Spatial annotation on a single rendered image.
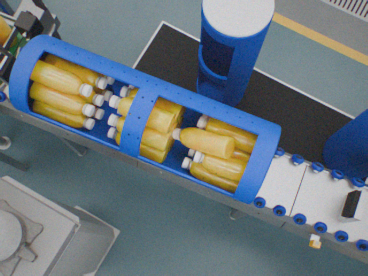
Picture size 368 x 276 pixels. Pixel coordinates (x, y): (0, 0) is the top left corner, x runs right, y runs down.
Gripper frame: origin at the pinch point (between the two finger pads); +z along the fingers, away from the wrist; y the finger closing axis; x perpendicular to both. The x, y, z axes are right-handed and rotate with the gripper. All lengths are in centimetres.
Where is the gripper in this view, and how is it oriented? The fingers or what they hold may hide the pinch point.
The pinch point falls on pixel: (22, 27)
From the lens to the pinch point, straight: 105.8
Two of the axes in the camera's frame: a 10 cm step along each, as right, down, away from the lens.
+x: 8.5, 4.9, -2.0
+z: 0.6, 2.7, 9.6
